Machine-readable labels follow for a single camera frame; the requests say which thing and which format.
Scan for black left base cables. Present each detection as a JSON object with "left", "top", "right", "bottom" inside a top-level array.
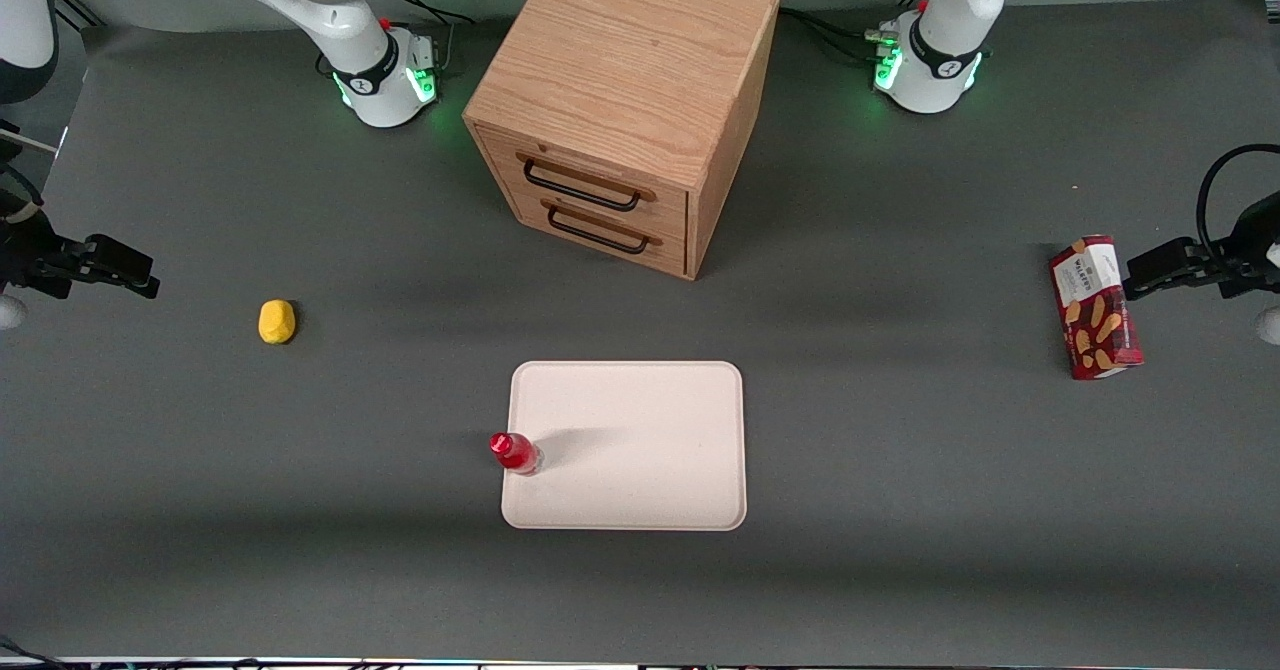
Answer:
[{"left": 778, "top": 0, "right": 936, "bottom": 63}]

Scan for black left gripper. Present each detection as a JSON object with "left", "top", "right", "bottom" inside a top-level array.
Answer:
[{"left": 1123, "top": 193, "right": 1280, "bottom": 303}]

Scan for red cookie box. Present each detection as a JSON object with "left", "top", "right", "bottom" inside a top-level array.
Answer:
[{"left": 1048, "top": 234, "right": 1145, "bottom": 382}]

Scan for red coke bottle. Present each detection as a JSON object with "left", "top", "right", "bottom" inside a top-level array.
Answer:
[{"left": 489, "top": 431, "right": 544, "bottom": 477}]

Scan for dark grey table mat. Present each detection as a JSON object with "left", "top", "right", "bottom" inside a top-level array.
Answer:
[{"left": 0, "top": 0, "right": 1280, "bottom": 663}]

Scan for wooden two-drawer cabinet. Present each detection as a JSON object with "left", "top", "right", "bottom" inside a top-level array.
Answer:
[{"left": 462, "top": 0, "right": 782, "bottom": 282}]

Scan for yellow lemon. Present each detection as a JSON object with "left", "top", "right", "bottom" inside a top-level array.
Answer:
[{"left": 258, "top": 298, "right": 298, "bottom": 345}]

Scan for short black drawer handle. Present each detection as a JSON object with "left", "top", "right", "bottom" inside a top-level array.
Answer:
[{"left": 541, "top": 200, "right": 664, "bottom": 255}]

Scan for long black drawer handle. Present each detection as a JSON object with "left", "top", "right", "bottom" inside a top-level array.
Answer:
[{"left": 516, "top": 150, "right": 658, "bottom": 213}]

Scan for black looped gripper cable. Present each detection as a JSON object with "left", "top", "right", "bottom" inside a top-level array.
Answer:
[{"left": 1196, "top": 144, "right": 1280, "bottom": 263}]

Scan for black base cables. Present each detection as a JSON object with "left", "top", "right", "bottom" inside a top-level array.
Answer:
[
  {"left": 376, "top": 0, "right": 478, "bottom": 79},
  {"left": 778, "top": 0, "right": 936, "bottom": 63}
]

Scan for cream rectangular tray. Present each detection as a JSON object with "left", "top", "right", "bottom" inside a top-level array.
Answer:
[{"left": 500, "top": 360, "right": 749, "bottom": 532}]

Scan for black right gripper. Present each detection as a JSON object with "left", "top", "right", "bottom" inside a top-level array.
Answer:
[{"left": 0, "top": 208, "right": 162, "bottom": 301}]

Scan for black right base cables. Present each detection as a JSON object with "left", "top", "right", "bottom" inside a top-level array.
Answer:
[{"left": 376, "top": 0, "right": 478, "bottom": 79}]

